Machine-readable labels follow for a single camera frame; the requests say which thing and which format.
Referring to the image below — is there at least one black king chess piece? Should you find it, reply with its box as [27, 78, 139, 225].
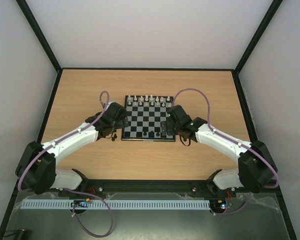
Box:
[149, 131, 155, 138]

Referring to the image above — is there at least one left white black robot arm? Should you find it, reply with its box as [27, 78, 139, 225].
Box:
[15, 101, 128, 195]

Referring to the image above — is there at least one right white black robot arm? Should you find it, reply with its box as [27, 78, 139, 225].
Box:
[161, 105, 278, 196]

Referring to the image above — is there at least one black and grey chessboard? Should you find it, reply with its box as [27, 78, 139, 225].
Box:
[121, 95, 176, 142]

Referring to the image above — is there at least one black aluminium mounting rail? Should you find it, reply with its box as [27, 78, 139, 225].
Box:
[58, 179, 237, 198]

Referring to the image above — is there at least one light blue slotted cable duct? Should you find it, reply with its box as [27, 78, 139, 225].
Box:
[20, 199, 211, 210]

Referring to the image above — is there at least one black enclosure frame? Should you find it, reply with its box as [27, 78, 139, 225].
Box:
[0, 0, 297, 240]

